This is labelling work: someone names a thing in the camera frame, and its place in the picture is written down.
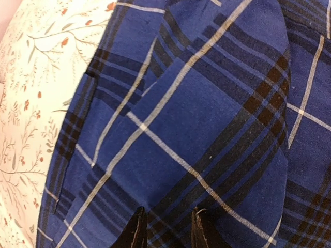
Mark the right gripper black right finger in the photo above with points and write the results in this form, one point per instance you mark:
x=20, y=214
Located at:
x=204, y=234

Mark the floral patterned table cloth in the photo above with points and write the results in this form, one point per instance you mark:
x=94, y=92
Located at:
x=46, y=46

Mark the blue plaid long sleeve shirt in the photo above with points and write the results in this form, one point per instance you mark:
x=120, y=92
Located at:
x=222, y=105

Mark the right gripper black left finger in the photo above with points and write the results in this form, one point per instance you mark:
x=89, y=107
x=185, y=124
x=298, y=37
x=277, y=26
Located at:
x=134, y=234

